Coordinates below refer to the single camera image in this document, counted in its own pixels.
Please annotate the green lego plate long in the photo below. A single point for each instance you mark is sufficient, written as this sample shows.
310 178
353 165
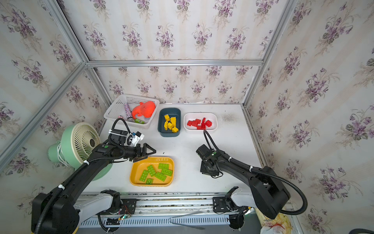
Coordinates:
160 176

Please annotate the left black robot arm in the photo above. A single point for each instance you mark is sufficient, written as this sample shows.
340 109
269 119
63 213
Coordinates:
56 213

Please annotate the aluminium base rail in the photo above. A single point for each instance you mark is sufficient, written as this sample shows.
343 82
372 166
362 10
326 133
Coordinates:
192 210

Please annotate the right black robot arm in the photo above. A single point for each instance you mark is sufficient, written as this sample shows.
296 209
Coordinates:
266 190

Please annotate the green desk fan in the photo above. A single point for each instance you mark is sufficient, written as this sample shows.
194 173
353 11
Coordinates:
76 145

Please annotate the snack bag red top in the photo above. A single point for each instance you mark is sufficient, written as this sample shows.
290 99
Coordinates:
280 225

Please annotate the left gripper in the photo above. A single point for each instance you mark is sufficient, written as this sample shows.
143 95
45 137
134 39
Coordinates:
144 152

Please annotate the green marker in basket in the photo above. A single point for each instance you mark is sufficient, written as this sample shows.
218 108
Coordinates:
139 121

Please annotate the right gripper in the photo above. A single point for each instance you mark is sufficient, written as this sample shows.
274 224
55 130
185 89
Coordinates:
204 169

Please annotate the purple bottle in basket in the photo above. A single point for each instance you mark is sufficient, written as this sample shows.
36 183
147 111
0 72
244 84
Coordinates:
127 111

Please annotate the white plastic tray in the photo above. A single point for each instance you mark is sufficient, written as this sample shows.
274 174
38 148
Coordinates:
199 115

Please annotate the white perforated basket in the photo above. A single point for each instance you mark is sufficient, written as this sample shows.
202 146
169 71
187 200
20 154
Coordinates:
116 109

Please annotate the yellow plastic tray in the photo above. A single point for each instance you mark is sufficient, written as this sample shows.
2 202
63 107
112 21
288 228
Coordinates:
138 168

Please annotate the green lego brick small square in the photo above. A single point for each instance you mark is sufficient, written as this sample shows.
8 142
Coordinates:
149 181

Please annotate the dark blue plastic tray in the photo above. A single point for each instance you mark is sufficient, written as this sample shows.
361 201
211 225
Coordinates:
172 112

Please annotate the red toy in basket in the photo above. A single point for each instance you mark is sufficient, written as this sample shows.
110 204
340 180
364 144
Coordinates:
145 110

